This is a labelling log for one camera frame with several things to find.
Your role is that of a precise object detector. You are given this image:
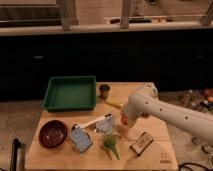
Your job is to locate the red apple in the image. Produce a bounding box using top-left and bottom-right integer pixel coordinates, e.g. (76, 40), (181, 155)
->
(121, 114), (128, 126)

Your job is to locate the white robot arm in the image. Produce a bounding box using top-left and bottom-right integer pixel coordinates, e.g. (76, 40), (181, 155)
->
(121, 83), (213, 146)

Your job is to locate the small metal cup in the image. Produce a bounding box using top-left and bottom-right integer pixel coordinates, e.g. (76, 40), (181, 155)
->
(99, 84), (110, 99)

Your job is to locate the yellow banana toy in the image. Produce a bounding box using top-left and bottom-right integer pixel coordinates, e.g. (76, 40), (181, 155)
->
(105, 100), (122, 110)

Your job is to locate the grey blue cloth piece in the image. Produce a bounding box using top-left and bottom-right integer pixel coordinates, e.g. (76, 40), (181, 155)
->
(95, 116), (114, 133)

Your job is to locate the green plastic tray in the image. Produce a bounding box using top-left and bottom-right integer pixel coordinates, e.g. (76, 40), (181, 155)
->
(43, 76), (96, 112)

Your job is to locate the wooden block stamp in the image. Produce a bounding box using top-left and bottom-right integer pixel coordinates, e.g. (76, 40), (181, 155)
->
(130, 132), (153, 156)

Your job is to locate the dark red bowl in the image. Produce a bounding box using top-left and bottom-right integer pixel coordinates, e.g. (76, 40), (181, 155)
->
(39, 120), (67, 148)

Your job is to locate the spice bottle rack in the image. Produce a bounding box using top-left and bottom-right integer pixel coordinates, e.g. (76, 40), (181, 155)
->
(178, 89), (213, 113)

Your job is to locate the black cable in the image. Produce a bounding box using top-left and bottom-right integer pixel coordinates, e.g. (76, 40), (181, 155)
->
(178, 161), (213, 171)

